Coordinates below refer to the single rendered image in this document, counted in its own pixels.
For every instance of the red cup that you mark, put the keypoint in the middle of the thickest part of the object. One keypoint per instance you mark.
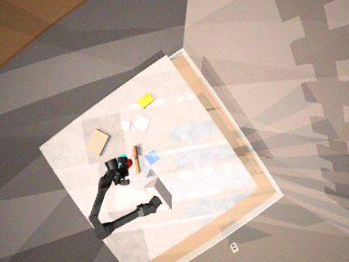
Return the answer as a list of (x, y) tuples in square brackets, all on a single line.
[(130, 163)]

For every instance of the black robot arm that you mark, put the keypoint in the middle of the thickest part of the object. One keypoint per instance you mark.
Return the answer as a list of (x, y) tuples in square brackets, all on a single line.
[(103, 230)]

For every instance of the yellow block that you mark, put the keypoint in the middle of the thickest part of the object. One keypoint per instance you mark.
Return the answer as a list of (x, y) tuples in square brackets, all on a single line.
[(145, 100)]

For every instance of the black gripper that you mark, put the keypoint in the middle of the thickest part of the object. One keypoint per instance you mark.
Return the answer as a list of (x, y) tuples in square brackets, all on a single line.
[(124, 168)]

